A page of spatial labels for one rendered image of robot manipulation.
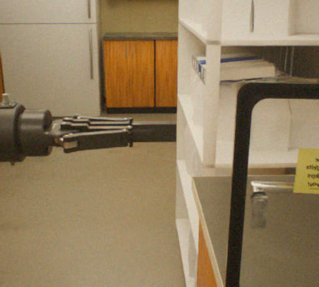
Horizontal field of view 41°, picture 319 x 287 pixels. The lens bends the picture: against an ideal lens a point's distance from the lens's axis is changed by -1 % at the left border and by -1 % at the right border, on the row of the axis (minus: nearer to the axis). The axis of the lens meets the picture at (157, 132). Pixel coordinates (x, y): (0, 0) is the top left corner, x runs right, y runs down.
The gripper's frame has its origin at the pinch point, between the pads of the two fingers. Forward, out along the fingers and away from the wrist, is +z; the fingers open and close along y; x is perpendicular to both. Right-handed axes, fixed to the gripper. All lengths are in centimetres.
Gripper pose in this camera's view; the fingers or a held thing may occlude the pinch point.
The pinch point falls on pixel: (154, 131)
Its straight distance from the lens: 69.1
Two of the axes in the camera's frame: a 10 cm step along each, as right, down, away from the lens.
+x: 0.0, 9.5, 3.1
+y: -0.4, -3.1, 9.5
